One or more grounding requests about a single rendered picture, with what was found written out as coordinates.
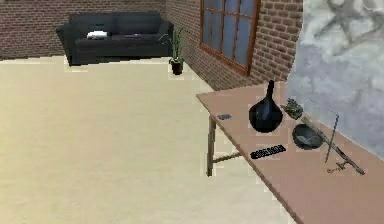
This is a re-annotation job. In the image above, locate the black round vase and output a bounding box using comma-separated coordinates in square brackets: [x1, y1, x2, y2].
[248, 79, 284, 134]

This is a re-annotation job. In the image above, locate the green house plant black pot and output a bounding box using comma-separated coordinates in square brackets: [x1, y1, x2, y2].
[157, 27, 190, 76]

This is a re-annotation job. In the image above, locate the black remote control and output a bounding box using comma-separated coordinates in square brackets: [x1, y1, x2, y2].
[249, 144, 288, 160]

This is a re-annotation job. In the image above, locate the brown framed window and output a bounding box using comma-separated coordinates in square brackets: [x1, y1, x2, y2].
[199, 0, 262, 77]

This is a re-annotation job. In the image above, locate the dark grey sofa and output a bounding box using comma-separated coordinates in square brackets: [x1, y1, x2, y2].
[55, 11, 175, 67]

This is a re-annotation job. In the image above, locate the small green statue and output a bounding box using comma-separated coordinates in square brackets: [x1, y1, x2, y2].
[280, 97, 304, 120]

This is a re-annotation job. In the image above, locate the dark grey bowl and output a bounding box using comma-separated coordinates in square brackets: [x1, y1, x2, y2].
[291, 123, 325, 150]

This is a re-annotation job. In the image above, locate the brown wooden table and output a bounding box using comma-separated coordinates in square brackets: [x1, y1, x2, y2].
[195, 81, 384, 224]

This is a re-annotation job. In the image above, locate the thin grey rod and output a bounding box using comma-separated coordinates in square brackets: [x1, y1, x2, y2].
[324, 113, 340, 164]

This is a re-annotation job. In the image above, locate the long dark baseball bat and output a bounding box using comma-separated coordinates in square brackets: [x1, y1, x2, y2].
[300, 115, 366, 176]

